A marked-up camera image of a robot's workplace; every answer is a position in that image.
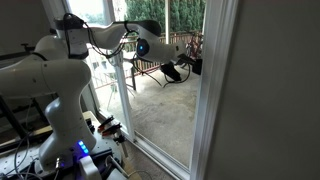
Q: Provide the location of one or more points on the black metal stand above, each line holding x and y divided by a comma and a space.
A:
10, 115

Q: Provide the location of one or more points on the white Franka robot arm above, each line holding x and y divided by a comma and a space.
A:
63, 83

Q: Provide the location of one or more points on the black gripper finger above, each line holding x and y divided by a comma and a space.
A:
197, 66

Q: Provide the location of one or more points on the white door frame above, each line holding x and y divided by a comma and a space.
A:
216, 66

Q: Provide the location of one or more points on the white power box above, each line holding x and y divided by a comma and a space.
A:
88, 170

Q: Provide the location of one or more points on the white balcony post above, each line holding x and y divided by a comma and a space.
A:
167, 16

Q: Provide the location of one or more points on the red black clamp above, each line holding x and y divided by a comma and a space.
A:
112, 129
106, 121

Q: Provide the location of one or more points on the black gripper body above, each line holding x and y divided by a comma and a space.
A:
186, 59

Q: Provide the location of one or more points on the wooden balcony railing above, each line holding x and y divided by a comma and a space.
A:
176, 38

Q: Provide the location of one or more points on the green hedge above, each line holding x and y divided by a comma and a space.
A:
146, 13

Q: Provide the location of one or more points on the red frame bicycle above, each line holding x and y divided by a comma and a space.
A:
192, 45

